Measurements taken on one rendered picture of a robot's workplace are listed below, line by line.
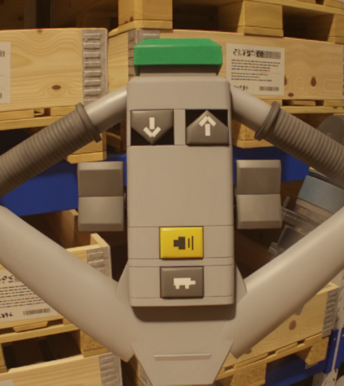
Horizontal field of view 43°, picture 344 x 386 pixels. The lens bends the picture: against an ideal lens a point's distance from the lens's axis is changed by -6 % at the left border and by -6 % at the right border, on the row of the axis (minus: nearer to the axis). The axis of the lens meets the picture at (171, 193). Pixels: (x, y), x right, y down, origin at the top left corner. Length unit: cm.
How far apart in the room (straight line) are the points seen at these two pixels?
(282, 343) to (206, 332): 133
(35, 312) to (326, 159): 97
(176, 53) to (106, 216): 16
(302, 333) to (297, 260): 138
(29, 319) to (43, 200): 32
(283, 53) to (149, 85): 106
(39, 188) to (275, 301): 88
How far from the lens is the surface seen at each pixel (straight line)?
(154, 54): 42
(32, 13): 242
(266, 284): 42
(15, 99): 112
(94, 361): 138
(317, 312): 180
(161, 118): 39
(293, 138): 42
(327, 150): 43
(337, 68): 159
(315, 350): 190
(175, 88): 40
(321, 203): 93
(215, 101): 40
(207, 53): 42
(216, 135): 39
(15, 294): 122
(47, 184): 121
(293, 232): 98
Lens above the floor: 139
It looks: 15 degrees down
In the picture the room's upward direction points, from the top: 1 degrees counter-clockwise
